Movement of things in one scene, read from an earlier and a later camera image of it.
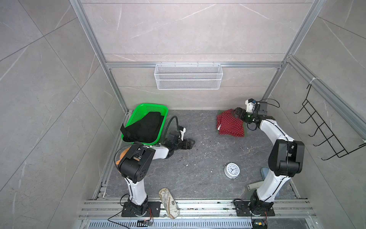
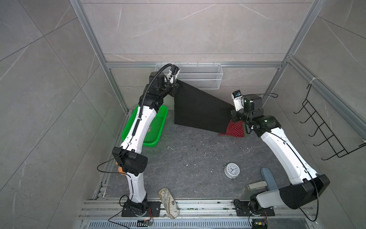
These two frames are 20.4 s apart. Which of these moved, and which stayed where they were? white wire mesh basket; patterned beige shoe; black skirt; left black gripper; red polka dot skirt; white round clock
Moved: black skirt; left black gripper
Stayed: red polka dot skirt; white wire mesh basket; patterned beige shoe; white round clock
